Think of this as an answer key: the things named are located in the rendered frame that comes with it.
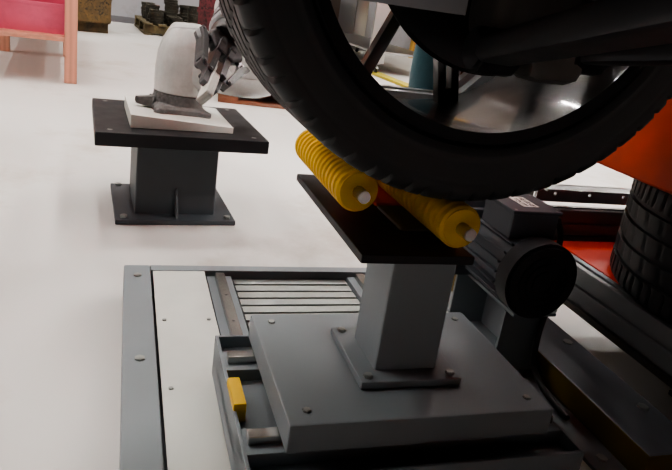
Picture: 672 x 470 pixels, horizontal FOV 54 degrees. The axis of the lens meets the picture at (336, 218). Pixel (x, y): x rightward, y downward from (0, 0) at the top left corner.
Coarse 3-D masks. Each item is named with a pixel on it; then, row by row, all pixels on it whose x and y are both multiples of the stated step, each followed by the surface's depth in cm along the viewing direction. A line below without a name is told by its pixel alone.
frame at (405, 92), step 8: (464, 72) 111; (464, 80) 110; (472, 80) 107; (480, 80) 106; (488, 80) 106; (384, 88) 103; (392, 88) 107; (400, 88) 107; (408, 88) 108; (416, 88) 109; (464, 88) 106; (472, 88) 106; (400, 96) 103; (408, 96) 103; (416, 96) 104; (424, 96) 104; (432, 96) 105
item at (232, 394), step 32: (224, 352) 108; (224, 384) 101; (256, 384) 105; (224, 416) 100; (256, 416) 97; (256, 448) 87; (384, 448) 92; (416, 448) 94; (448, 448) 95; (480, 448) 97; (512, 448) 98; (544, 448) 99; (576, 448) 97
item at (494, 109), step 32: (320, 0) 69; (384, 32) 92; (352, 64) 73; (384, 96) 75; (448, 96) 98; (480, 96) 99; (512, 96) 95; (544, 96) 90; (576, 96) 86; (608, 96) 84; (448, 128) 79; (480, 128) 83; (512, 128) 83; (544, 128) 83
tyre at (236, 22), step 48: (240, 0) 69; (288, 0) 68; (240, 48) 85; (288, 48) 70; (288, 96) 72; (336, 96) 73; (624, 96) 84; (336, 144) 76; (384, 144) 77; (432, 144) 79; (528, 144) 83; (576, 144) 85; (432, 192) 81; (480, 192) 83; (528, 192) 86
